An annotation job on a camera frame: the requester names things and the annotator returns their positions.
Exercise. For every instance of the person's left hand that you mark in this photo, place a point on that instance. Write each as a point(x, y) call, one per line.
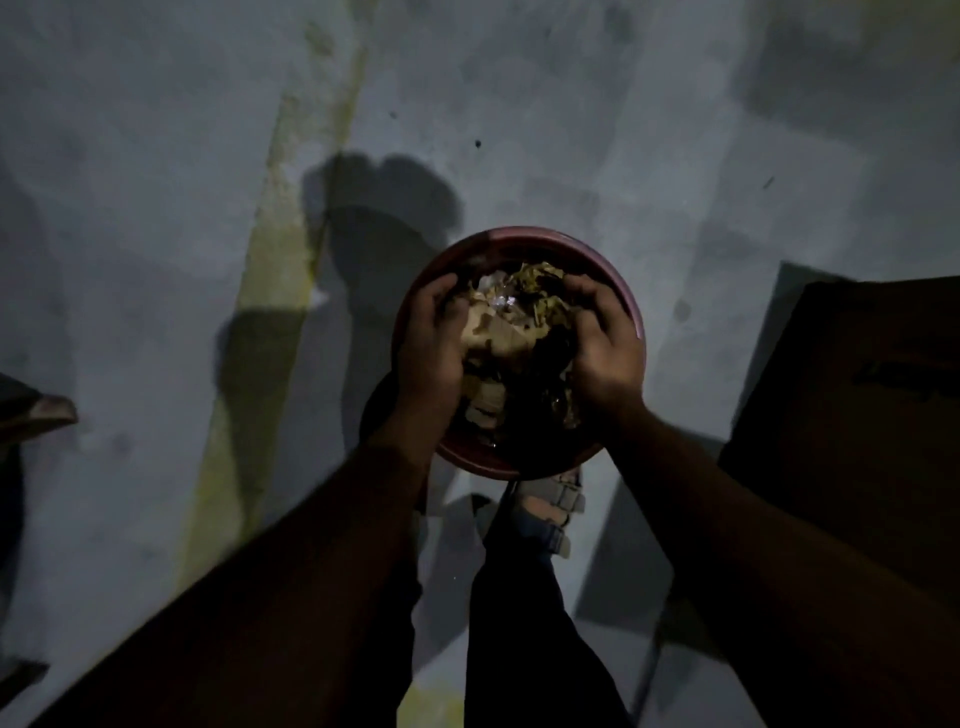
point(431, 367)

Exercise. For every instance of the person's dark clothing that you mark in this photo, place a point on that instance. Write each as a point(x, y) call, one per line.
point(525, 645)

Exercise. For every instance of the person's right forearm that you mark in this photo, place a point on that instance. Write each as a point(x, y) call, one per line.
point(787, 585)

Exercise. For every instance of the grey sandal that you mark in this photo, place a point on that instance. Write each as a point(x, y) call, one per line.
point(544, 514)

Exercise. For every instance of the person's right hand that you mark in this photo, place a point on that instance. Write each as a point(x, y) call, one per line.
point(611, 360)

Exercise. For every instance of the dark printed cardboard box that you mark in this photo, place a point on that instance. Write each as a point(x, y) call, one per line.
point(862, 420)

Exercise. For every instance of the person's left forearm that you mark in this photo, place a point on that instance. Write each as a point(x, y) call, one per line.
point(262, 600)

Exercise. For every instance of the pile of cardboard and paper scraps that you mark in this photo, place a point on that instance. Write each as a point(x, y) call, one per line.
point(502, 337)

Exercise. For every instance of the pink round object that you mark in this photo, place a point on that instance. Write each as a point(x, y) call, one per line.
point(495, 240)

